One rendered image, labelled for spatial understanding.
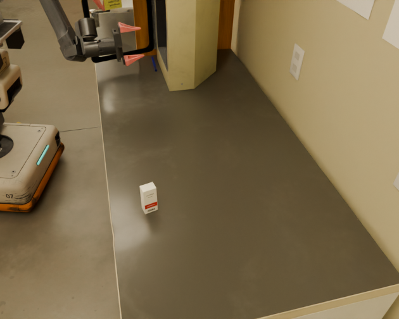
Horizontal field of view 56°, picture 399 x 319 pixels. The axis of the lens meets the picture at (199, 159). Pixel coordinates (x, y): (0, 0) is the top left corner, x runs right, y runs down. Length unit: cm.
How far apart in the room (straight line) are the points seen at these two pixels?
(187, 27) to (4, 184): 140
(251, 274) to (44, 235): 161
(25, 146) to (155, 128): 132
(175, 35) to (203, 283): 96
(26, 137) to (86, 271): 99
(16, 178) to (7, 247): 39
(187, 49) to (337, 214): 86
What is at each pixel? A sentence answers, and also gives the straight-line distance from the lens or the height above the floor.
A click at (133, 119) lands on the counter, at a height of 94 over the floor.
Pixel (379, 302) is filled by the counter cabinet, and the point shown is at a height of 86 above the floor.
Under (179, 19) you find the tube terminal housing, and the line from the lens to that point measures 152.
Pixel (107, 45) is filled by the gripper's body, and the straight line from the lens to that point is 140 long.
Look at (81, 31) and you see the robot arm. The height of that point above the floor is 125.
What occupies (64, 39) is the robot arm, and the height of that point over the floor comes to 122.
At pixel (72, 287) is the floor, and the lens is 214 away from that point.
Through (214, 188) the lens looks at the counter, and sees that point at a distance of 118.
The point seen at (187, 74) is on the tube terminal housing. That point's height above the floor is 101.
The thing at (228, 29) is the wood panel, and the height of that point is 104.
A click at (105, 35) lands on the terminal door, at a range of 177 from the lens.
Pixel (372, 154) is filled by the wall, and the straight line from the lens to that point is 115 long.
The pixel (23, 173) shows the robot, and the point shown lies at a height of 28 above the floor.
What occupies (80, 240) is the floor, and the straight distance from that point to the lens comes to 230.
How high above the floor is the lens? 177
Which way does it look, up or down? 40 degrees down
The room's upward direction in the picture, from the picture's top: 2 degrees clockwise
